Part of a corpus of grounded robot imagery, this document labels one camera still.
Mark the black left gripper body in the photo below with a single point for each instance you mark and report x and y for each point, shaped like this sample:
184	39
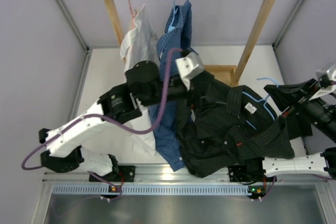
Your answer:
178	91

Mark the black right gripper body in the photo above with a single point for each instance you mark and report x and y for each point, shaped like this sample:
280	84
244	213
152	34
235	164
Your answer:
317	112

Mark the light blue wire hanger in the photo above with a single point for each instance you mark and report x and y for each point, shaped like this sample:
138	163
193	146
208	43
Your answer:
264	101

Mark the dark pinstriped shirt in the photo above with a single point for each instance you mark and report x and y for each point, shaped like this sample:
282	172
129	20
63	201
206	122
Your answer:
230	128

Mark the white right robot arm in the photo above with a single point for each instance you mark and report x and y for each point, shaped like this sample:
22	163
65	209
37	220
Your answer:
320	164

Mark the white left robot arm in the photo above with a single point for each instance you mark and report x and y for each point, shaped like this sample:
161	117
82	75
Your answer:
64	146

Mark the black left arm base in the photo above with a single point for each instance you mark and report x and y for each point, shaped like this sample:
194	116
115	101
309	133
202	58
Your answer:
126	174

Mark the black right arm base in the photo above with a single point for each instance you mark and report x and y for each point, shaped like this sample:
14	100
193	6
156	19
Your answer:
245	174

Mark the blue checked shirt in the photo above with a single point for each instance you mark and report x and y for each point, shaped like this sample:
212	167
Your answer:
166	143

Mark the white shirt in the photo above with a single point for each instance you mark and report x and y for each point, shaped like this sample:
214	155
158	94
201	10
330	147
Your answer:
139	44

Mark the blue hanger with clip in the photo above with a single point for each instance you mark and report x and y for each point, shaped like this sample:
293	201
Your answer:
173	23

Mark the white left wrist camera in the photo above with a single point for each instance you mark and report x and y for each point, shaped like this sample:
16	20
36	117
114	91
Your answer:
189	67

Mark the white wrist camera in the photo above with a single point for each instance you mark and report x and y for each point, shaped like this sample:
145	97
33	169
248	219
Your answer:
325	81
189	67

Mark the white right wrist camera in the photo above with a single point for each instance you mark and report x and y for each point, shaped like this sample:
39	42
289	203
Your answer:
325	81

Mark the aluminium mounting rail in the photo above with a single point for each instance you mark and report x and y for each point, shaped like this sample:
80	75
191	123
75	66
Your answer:
148	173

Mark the pink wire hanger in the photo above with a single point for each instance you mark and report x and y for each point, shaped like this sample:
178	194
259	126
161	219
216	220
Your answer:
133	13

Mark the light blue slotted cable duct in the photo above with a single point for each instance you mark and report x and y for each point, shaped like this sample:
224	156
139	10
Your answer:
197	190

